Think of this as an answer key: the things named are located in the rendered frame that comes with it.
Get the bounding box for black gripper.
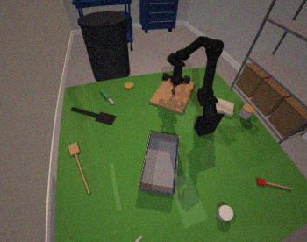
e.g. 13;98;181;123
162;71;190;84

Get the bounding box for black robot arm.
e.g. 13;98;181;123
168;36;224;117

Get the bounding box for wooden board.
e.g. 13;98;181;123
149;79;195;114

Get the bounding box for black spatula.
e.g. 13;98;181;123
71;107;116;125

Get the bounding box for grey jar with wooden lid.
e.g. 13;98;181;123
239;104;254;119

